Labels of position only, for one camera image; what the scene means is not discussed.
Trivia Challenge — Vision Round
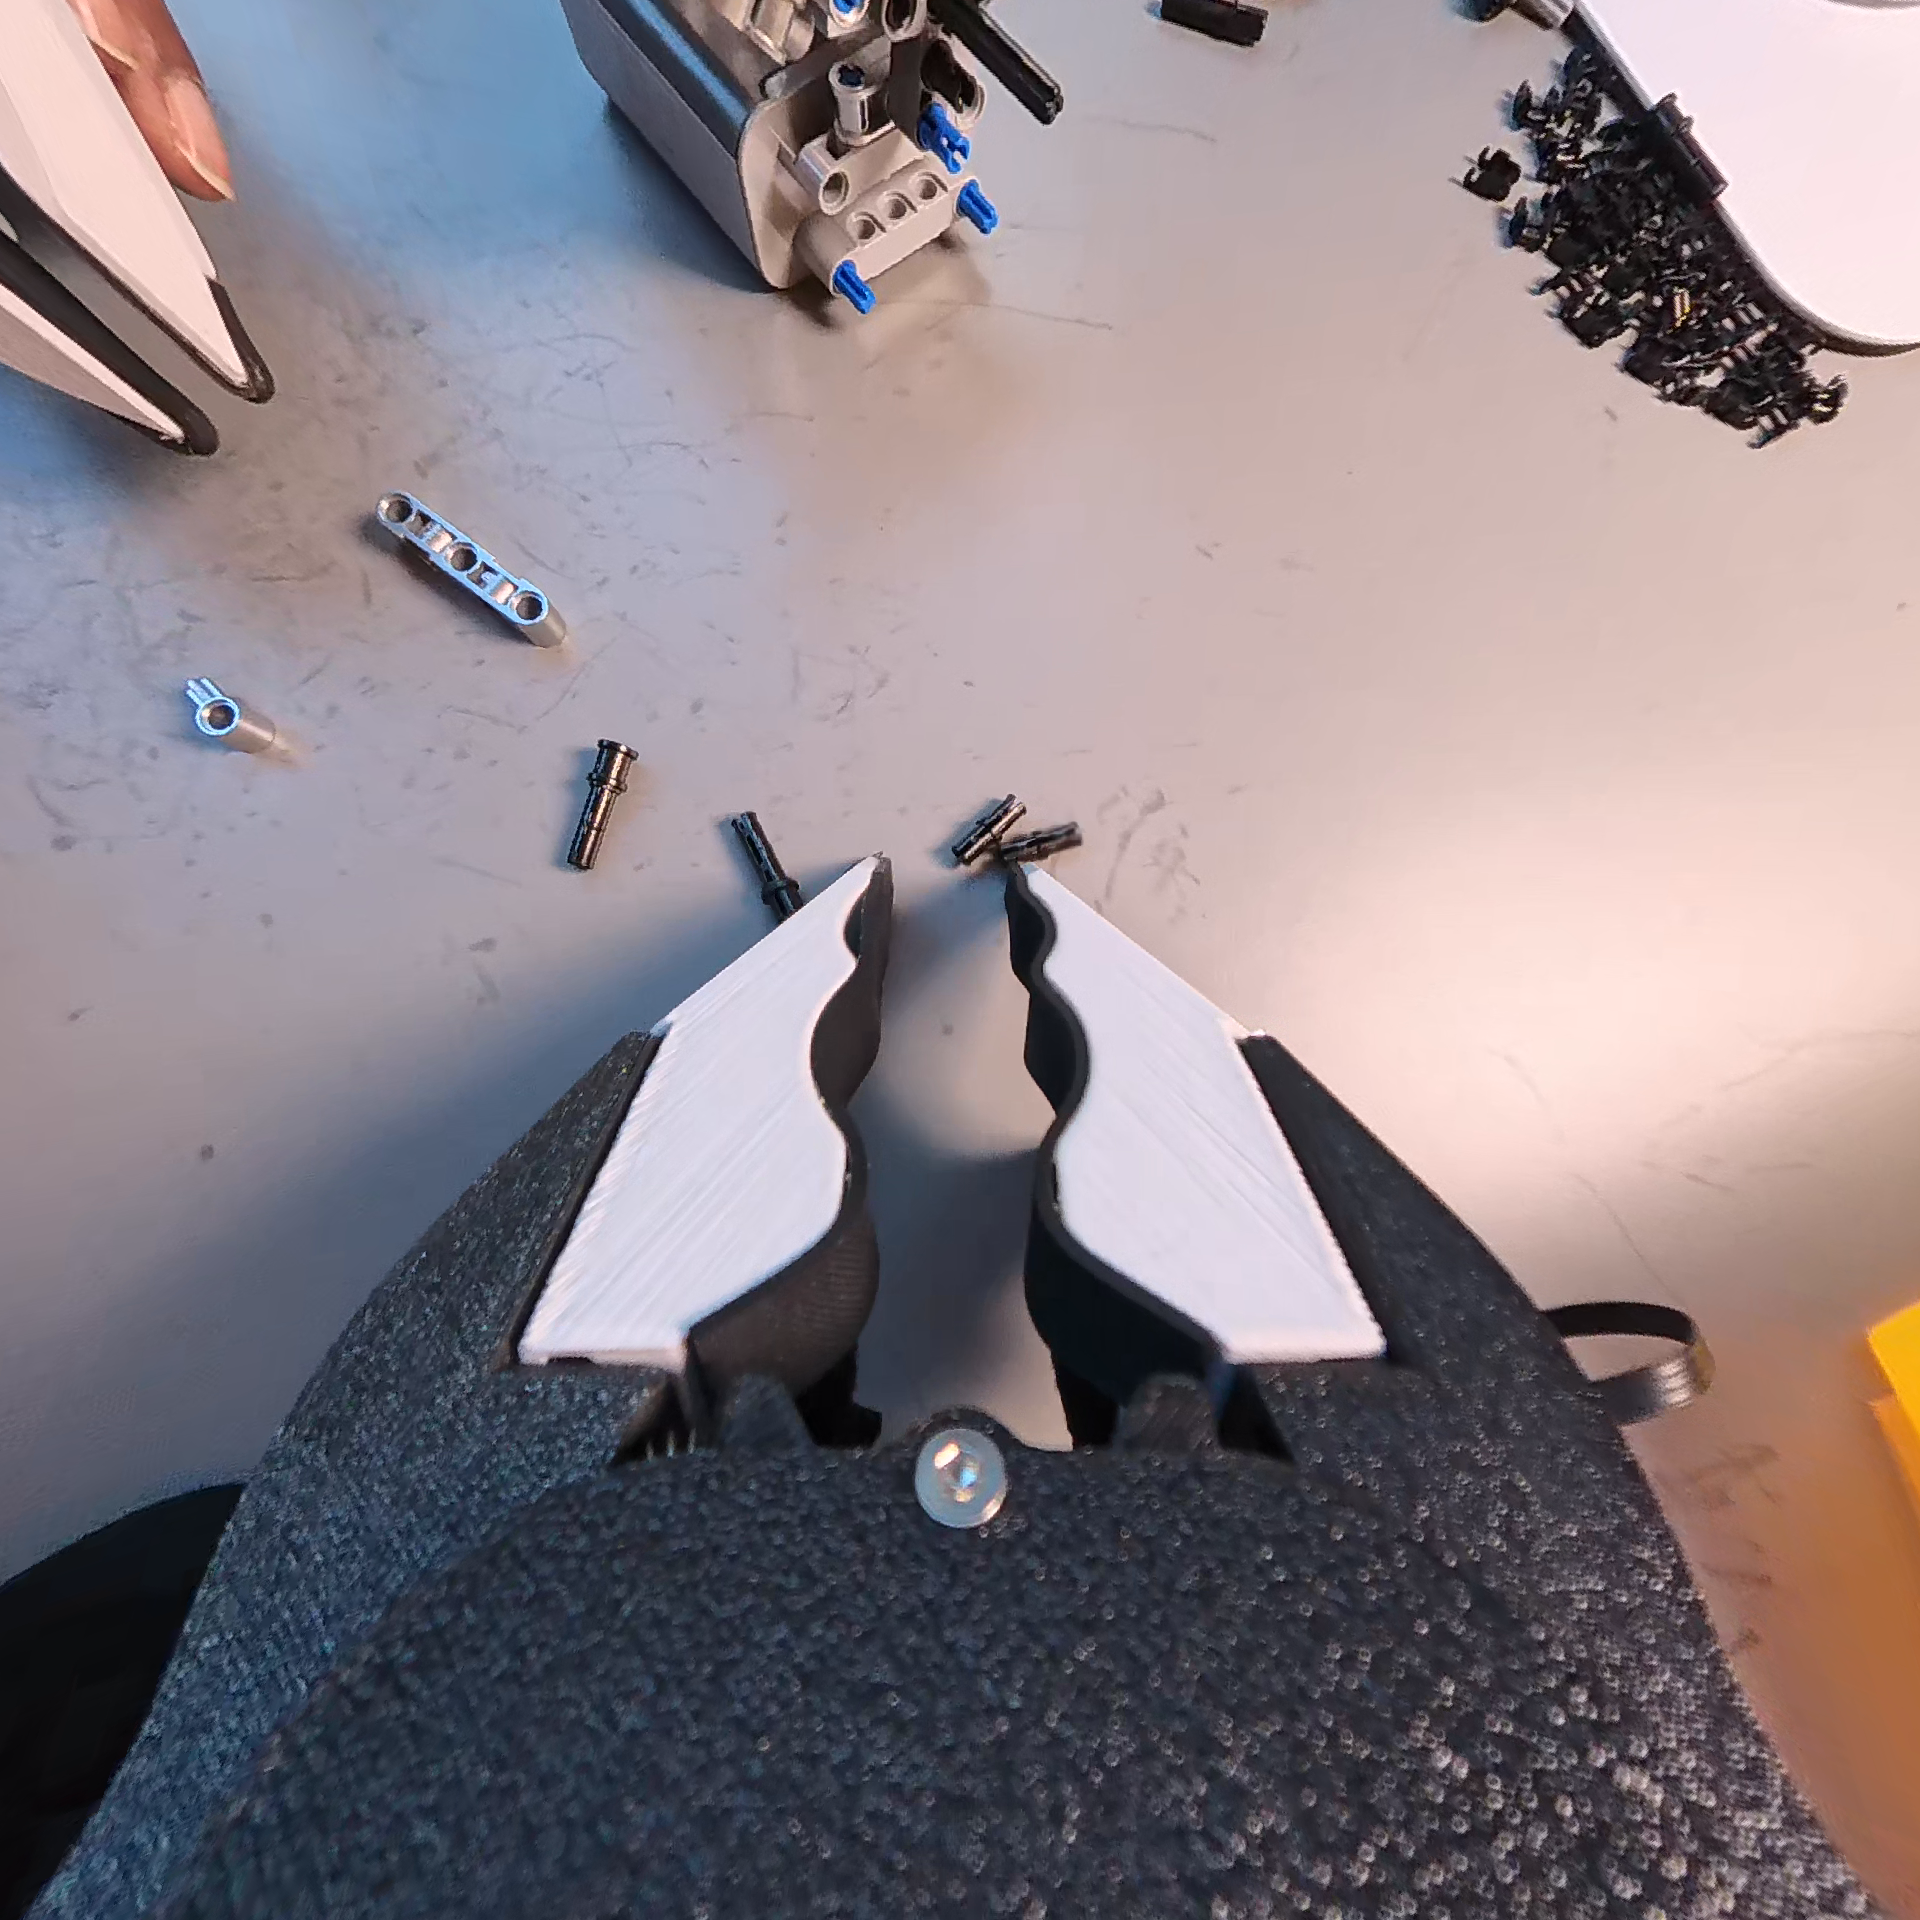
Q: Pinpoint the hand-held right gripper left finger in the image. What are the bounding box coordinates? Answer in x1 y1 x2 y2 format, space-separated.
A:
516 859 897 1376

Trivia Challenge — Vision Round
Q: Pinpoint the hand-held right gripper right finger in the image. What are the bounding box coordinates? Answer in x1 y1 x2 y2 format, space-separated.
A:
1006 864 1392 1370

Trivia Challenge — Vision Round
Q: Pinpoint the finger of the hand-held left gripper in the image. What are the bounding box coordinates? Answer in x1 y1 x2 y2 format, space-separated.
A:
0 0 278 405
0 240 222 458

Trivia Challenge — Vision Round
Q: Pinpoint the small grey brick connector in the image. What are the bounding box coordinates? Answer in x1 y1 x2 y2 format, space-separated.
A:
180 678 281 755

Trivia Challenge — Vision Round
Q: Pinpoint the short grey brick beam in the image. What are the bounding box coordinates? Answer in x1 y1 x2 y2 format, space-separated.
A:
373 490 570 650

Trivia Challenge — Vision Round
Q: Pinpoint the grey brick engine model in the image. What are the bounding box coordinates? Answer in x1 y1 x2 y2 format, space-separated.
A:
562 0 1067 318

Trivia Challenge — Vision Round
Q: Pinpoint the person's left hand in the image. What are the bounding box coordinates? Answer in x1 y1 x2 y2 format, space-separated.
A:
75 0 235 206

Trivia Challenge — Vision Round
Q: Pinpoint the yellow plastic crate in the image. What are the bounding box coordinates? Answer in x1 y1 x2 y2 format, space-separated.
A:
1860 1305 1920 1508

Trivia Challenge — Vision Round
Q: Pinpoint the pile of black pins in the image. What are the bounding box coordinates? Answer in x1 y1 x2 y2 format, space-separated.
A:
1462 61 1849 452

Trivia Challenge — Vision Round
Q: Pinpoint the white booklet stand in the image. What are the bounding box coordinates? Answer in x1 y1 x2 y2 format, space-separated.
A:
1576 0 1920 356

